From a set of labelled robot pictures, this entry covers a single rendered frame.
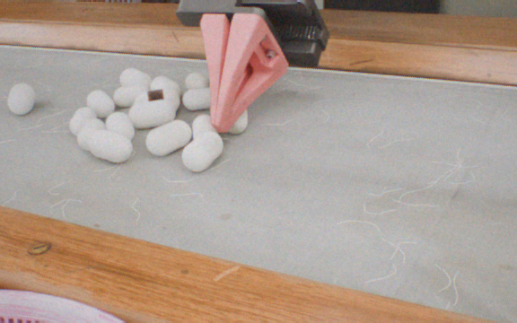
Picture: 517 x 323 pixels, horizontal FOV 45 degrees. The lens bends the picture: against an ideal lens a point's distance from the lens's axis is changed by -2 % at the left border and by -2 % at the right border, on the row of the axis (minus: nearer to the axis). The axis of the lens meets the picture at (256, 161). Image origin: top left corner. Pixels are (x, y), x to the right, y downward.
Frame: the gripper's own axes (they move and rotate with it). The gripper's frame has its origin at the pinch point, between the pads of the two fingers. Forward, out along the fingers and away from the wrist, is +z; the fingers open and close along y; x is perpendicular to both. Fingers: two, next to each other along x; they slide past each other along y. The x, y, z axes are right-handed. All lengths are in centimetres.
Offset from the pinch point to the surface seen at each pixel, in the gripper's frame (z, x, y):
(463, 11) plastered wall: -127, 165, -14
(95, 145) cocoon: 4.3, -2.7, -7.6
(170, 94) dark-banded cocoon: -2.7, 2.4, -6.7
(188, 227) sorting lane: 9.1, -4.5, 2.9
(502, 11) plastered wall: -128, 166, 0
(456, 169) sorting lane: 0.6, 2.5, 16.1
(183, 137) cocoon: 1.9, -0.2, -2.4
